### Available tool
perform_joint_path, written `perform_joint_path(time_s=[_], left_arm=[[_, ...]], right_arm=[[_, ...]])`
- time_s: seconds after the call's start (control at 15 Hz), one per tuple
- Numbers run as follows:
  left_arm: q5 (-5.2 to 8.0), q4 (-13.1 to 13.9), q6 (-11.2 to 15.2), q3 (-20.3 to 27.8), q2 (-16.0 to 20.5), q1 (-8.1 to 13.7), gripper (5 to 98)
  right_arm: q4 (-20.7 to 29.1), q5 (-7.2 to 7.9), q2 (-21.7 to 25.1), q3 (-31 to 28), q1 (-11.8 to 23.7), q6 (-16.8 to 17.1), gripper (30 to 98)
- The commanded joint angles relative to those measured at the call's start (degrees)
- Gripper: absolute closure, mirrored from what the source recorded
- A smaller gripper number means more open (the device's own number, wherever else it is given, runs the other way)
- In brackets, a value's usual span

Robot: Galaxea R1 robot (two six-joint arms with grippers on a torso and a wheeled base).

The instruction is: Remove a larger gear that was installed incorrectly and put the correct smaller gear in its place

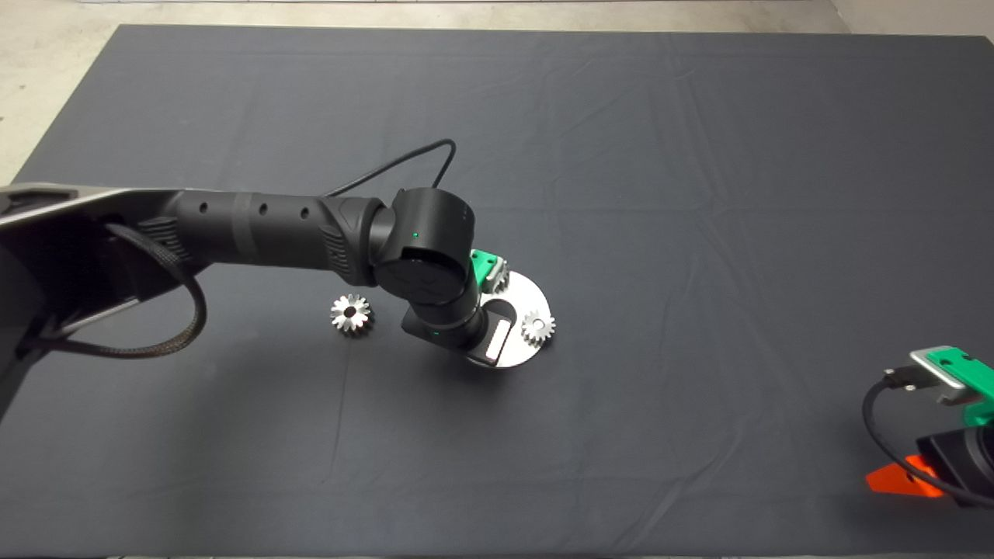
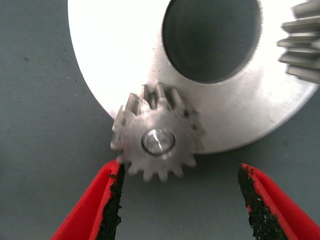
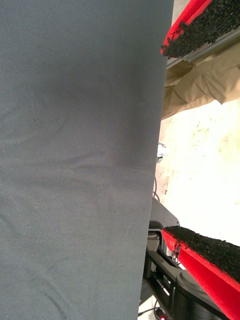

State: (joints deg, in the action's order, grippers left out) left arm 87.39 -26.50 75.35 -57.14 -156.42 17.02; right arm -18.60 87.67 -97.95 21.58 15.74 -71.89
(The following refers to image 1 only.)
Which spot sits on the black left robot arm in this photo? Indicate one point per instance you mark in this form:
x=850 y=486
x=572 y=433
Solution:
x=256 y=229

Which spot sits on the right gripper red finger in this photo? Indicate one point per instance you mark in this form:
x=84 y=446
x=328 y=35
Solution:
x=897 y=481

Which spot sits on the green right camera mount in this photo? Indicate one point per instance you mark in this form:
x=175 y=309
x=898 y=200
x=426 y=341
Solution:
x=971 y=369

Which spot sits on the dark grey table cloth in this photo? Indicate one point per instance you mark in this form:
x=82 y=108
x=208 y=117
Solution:
x=699 y=155

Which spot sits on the round metal plate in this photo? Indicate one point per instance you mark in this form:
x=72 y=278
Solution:
x=528 y=353

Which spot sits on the larger steel gear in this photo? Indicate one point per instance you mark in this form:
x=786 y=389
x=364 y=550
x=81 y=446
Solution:
x=342 y=323

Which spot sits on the grey right camera box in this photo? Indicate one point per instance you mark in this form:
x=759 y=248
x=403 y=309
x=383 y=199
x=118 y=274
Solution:
x=943 y=386

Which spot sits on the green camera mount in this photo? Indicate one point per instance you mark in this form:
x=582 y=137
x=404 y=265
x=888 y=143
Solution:
x=481 y=264
x=971 y=369

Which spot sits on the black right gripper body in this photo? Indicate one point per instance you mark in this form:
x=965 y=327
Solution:
x=967 y=466

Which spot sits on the green left camera mount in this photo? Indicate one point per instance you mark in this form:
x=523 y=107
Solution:
x=481 y=264

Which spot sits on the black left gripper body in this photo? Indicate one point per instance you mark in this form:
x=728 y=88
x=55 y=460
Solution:
x=450 y=330

